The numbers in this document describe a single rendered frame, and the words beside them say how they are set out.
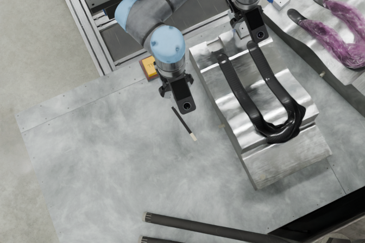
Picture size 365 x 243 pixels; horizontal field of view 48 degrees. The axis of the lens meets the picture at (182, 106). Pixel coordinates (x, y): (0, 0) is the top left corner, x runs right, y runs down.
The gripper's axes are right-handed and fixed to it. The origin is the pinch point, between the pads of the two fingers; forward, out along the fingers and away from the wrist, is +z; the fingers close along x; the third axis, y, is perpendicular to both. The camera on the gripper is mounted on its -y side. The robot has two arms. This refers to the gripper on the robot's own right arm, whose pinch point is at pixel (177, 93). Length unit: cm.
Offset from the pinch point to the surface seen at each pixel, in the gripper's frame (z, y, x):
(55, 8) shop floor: 95, 105, 34
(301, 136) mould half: 8.8, -27.1, -30.1
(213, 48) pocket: 8.7, 11.8, -18.2
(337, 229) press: 17, -57, -28
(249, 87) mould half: 6.5, -6.0, -22.3
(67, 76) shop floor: 95, 63, 43
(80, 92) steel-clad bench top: 15.1, 19.1, 28.7
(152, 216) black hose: 11.5, -29.3, 22.5
